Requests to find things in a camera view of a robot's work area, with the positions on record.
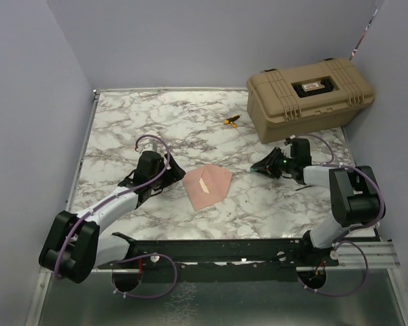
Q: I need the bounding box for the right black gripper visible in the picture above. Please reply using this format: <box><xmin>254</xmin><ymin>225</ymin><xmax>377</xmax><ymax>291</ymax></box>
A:
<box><xmin>253</xmin><ymin>147</ymin><xmax>296</xmax><ymax>179</ymax></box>

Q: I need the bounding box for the cream paper letter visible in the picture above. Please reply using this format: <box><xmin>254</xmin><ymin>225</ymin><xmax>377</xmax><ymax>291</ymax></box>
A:
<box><xmin>199</xmin><ymin>178</ymin><xmax>209</xmax><ymax>194</ymax></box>

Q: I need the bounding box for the pink envelope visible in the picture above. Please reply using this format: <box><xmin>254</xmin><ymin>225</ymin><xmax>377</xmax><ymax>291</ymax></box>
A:
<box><xmin>182</xmin><ymin>164</ymin><xmax>233</xmax><ymax>211</ymax></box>

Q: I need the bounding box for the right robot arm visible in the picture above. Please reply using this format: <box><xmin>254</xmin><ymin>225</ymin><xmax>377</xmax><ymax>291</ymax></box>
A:
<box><xmin>250</xmin><ymin>137</ymin><xmax>386</xmax><ymax>266</ymax></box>

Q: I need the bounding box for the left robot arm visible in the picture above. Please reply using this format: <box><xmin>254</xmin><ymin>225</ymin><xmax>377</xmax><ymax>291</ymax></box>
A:
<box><xmin>38</xmin><ymin>151</ymin><xmax>186</xmax><ymax>283</ymax></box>

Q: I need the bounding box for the tan plastic case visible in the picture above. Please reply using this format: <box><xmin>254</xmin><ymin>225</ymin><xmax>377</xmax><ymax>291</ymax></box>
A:
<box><xmin>246</xmin><ymin>58</ymin><xmax>375</xmax><ymax>144</ymax></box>

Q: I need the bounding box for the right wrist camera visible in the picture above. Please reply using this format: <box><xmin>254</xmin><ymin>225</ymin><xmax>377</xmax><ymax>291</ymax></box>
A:
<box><xmin>284</xmin><ymin>135</ymin><xmax>297</xmax><ymax>146</ymax></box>

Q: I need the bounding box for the yellow handled screwdriver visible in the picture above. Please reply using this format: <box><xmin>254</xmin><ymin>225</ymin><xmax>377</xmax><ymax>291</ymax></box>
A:
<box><xmin>224</xmin><ymin>114</ymin><xmax>257</xmax><ymax>153</ymax></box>

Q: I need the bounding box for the black mounting rail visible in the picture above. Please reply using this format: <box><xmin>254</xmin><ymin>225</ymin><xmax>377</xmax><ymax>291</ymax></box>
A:
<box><xmin>95</xmin><ymin>233</ymin><xmax>338</xmax><ymax>283</ymax></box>

